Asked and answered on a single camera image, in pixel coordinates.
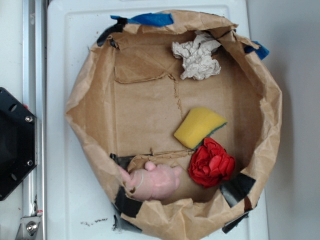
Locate white paper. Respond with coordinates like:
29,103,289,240
171,30,222,81

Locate brown paper bag tray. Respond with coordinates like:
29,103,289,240
65,10,282,240

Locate yellow green sponge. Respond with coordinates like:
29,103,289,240
173,107,228,149

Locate pink plush toy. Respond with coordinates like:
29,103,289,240
119,161,183,201

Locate white plastic board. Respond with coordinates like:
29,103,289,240
45,0,270,240

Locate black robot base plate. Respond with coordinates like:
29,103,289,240
0,87,37,201

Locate aluminium frame rail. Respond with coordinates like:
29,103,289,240
22,0,49,240

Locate metal corner bracket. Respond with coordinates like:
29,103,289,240
15,216,42,240

